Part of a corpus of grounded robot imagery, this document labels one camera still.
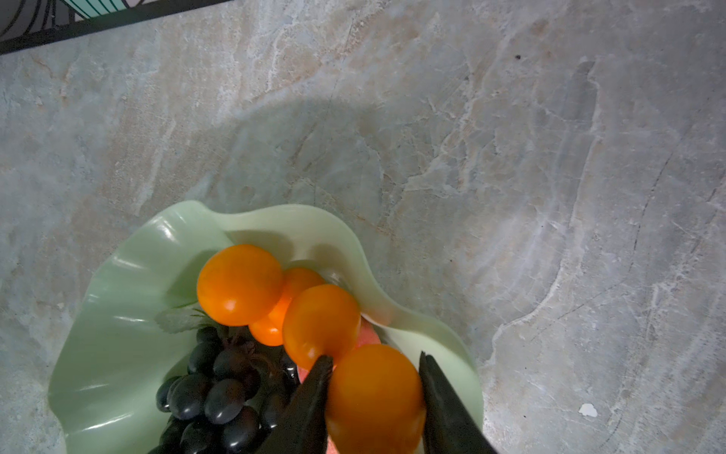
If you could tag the light green wavy fruit bowl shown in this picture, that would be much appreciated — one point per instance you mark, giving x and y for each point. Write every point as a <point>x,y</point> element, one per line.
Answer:
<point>116,355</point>

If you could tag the pink fake peach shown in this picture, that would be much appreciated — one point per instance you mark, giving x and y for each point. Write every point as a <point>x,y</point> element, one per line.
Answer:
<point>366,336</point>

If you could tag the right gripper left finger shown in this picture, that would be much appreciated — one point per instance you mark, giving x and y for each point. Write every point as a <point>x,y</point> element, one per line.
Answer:
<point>302,428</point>

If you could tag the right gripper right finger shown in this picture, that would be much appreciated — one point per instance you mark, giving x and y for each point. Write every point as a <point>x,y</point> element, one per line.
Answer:
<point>449,428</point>

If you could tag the orange fake kumquat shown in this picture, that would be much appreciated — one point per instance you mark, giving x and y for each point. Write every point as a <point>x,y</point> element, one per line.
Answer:
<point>240,285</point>
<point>268,331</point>
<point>375,402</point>
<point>321,321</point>

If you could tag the dark fake grape bunch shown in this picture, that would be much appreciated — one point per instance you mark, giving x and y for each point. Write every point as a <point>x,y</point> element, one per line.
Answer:
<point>233,393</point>

